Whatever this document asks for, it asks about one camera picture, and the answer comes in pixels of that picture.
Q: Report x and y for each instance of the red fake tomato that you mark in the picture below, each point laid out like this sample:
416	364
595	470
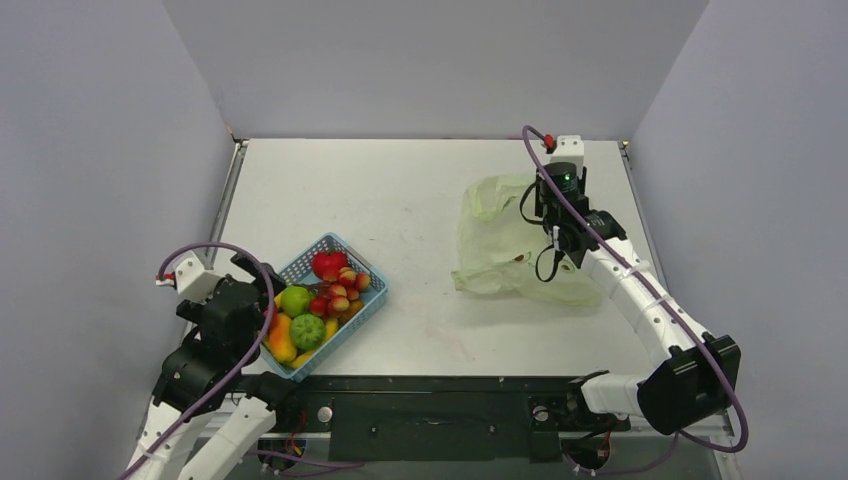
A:
326	265

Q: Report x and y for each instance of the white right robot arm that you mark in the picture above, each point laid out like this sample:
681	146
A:
693	371

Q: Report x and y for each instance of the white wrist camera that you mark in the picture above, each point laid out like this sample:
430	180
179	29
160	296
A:
191	278
569	149

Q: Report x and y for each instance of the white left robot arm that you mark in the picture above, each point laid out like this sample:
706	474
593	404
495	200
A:
205	413

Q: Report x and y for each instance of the red fake fruit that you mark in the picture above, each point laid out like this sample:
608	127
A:
331	299

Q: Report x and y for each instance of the light green plastic bag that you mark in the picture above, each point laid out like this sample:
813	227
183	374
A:
500	253

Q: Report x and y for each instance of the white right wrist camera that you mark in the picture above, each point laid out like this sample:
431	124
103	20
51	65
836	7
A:
569	149

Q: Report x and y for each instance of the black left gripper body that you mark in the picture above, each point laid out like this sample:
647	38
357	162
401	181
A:
255	270

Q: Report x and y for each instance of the yellow fake banana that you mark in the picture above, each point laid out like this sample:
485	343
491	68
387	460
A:
331	328

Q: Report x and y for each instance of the orange fake mango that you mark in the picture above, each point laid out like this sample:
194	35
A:
278	340

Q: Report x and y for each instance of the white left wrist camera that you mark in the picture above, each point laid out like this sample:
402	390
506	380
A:
191	278

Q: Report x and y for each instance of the brown fake kiwi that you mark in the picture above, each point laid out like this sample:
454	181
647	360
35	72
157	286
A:
354	308

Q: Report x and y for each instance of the green fake lime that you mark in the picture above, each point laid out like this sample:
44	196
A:
307	331
294	300

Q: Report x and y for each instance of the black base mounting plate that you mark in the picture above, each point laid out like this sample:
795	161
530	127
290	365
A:
436	418

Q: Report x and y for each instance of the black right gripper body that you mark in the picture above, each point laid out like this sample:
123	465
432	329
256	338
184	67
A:
553	176

